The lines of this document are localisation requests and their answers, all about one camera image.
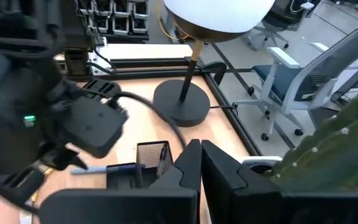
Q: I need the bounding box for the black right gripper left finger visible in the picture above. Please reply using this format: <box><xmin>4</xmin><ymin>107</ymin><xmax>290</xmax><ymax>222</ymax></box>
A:
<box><xmin>149</xmin><ymin>139</ymin><xmax>202</xmax><ymax>192</ymax></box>

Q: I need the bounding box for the tall green cactus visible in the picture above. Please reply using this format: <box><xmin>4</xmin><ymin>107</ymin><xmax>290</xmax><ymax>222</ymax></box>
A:
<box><xmin>264</xmin><ymin>93</ymin><xmax>358</xmax><ymax>192</ymax></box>

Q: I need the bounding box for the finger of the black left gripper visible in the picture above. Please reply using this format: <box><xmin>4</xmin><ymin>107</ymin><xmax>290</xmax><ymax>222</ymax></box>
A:
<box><xmin>0</xmin><ymin>167</ymin><xmax>47</xmax><ymax>205</ymax></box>
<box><xmin>40</xmin><ymin>146</ymin><xmax>89</xmax><ymax>171</ymax></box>

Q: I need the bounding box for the storage bin rack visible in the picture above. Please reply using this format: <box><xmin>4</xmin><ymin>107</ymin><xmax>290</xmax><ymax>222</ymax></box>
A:
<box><xmin>76</xmin><ymin>0</ymin><xmax>150</xmax><ymax>43</ymax></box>

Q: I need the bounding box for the white globe table lamp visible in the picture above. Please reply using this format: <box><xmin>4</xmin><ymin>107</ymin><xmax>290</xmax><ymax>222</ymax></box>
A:
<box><xmin>152</xmin><ymin>0</ymin><xmax>276</xmax><ymax>128</ymax></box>

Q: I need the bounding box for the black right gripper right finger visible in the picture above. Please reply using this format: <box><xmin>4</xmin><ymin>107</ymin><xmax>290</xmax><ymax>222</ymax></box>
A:
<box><xmin>201</xmin><ymin>139</ymin><xmax>284</xmax><ymax>224</ymax></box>

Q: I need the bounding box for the black mesh desk organizer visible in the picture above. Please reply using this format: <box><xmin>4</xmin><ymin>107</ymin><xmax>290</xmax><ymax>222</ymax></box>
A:
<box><xmin>106</xmin><ymin>140</ymin><xmax>175</xmax><ymax>190</ymax></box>

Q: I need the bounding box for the white angular plant pot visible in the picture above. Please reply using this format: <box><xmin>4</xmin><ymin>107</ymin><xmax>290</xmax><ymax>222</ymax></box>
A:
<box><xmin>237</xmin><ymin>155</ymin><xmax>283</xmax><ymax>175</ymax></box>

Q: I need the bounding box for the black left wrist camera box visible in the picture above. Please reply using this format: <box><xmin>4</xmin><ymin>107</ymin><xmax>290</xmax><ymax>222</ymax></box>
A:
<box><xmin>62</xmin><ymin>96</ymin><xmax>129</xmax><ymax>159</ymax></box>

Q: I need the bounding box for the black camera cable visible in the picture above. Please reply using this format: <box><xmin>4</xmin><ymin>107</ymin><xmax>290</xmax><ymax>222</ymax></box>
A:
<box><xmin>110</xmin><ymin>91</ymin><xmax>188</xmax><ymax>150</ymax></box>

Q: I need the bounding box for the white office chair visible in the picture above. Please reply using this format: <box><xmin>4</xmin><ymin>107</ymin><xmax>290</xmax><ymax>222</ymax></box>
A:
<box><xmin>233</xmin><ymin>28</ymin><xmax>358</xmax><ymax>141</ymax></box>
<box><xmin>242</xmin><ymin>0</ymin><xmax>316</xmax><ymax>50</ymax></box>

